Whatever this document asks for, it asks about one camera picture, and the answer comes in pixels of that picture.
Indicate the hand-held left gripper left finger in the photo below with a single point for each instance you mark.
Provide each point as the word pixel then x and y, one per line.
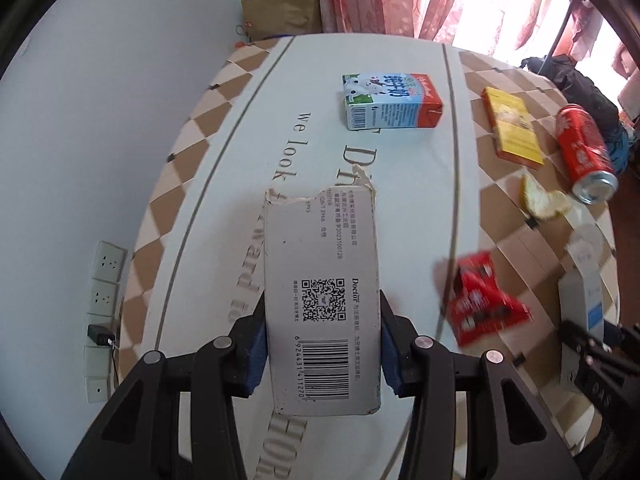
pixel 254 355

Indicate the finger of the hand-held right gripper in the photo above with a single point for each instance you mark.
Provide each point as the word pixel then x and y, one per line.
pixel 595 360

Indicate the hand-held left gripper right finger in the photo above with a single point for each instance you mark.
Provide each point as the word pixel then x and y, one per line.
pixel 392 355

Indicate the white and blue carton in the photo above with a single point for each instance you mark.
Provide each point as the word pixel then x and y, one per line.
pixel 582 285

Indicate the torn white cardboard box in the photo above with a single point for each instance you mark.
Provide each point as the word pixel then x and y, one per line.
pixel 320 300

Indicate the red snack wrapper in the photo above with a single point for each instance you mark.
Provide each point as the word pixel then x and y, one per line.
pixel 480 297

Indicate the black power adapter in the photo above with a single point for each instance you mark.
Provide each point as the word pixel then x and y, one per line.
pixel 100 336

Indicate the checkered printed tablecloth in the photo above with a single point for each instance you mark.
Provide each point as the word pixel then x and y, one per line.
pixel 320 170

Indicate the red soda can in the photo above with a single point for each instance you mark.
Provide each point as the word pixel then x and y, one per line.
pixel 584 152

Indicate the yellow flat box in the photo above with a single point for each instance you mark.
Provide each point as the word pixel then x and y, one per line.
pixel 512 126

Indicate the milk carton with cow print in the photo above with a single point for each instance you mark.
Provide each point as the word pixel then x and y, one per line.
pixel 392 100

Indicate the brown paper bag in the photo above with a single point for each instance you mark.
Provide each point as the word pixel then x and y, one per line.
pixel 281 16

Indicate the white wall socket strip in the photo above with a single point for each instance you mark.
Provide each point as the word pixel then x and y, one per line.
pixel 104 317

